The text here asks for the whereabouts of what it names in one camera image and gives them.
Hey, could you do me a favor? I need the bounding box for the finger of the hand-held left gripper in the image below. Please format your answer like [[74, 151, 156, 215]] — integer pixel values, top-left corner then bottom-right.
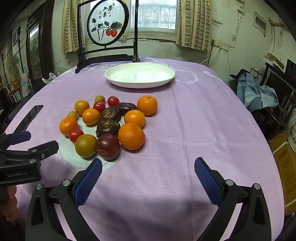
[[28, 140, 60, 161], [0, 131, 32, 152]]

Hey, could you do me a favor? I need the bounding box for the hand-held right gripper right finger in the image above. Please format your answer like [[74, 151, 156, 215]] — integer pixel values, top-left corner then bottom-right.
[[194, 157, 272, 241]]

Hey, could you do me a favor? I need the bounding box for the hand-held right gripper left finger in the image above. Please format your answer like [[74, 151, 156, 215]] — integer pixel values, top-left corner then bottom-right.
[[25, 158, 103, 241]]

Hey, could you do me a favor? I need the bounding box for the red cherry tomato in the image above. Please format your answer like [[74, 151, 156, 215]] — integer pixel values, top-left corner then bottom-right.
[[93, 101, 106, 113], [69, 128, 85, 143], [107, 96, 120, 107]]

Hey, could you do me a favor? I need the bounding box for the olive green plum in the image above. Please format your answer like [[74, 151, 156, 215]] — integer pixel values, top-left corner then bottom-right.
[[74, 134, 97, 158]]

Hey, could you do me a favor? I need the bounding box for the dark red plum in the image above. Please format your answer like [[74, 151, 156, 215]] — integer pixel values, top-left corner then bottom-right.
[[96, 134, 121, 160]]

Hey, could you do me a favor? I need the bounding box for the yellow-orange plum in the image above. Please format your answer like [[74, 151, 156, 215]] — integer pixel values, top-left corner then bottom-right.
[[74, 100, 90, 115]]

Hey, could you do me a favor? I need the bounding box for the dark brown water chestnut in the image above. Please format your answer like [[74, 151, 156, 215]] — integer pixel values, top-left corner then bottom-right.
[[118, 102, 138, 116], [101, 107, 122, 122], [96, 119, 121, 138]]

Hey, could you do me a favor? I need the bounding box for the large mandarin orange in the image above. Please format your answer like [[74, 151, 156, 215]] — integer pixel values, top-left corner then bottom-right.
[[137, 95, 158, 116], [118, 123, 146, 151]]

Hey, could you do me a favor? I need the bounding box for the white oval plate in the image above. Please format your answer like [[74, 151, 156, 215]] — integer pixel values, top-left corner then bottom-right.
[[105, 62, 175, 89]]

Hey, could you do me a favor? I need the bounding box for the person's left hand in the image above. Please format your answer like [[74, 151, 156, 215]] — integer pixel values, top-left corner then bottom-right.
[[0, 185, 19, 229]]

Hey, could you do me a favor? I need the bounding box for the black smartphone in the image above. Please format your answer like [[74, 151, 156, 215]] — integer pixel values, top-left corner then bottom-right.
[[13, 105, 44, 135]]

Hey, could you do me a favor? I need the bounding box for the purple tablecloth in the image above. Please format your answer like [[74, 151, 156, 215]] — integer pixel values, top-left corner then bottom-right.
[[5, 57, 285, 241]]

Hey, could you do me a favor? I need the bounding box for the white plastic bag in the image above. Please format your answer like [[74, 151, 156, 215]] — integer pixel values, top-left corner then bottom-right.
[[42, 72, 57, 84]]

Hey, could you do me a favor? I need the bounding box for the standing fan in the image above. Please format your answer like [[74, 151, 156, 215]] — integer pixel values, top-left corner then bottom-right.
[[6, 54, 20, 98]]

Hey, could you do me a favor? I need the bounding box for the cardboard box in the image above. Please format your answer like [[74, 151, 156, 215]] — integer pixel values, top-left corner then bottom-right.
[[269, 132, 296, 215]]

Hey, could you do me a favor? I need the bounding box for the dark wooden cabinet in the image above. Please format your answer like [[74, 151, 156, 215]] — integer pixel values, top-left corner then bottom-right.
[[25, 0, 55, 93]]

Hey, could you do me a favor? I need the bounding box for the light blue cloth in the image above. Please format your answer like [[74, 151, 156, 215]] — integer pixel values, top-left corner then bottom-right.
[[238, 72, 279, 113]]

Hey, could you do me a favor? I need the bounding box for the black monitor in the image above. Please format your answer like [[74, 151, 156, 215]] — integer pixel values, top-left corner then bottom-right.
[[265, 70, 295, 105]]

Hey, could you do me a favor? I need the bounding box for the checked beige curtain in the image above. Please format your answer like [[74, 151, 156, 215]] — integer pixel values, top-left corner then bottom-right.
[[61, 0, 86, 55], [176, 0, 212, 52]]

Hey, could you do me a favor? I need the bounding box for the round painted screen black stand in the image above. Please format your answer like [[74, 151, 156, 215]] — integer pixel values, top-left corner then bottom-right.
[[75, 0, 140, 74]]

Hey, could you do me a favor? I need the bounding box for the window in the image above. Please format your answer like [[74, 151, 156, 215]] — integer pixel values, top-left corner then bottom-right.
[[82, 0, 182, 43]]

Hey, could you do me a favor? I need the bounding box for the white cable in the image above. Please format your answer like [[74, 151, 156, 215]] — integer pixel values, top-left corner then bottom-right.
[[200, 47, 220, 65]]

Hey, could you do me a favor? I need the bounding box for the white wall socket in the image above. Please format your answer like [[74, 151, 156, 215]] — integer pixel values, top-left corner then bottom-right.
[[211, 40, 230, 52]]

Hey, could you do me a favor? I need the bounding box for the wall electrical box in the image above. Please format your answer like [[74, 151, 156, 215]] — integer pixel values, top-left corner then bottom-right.
[[253, 11, 267, 36]]

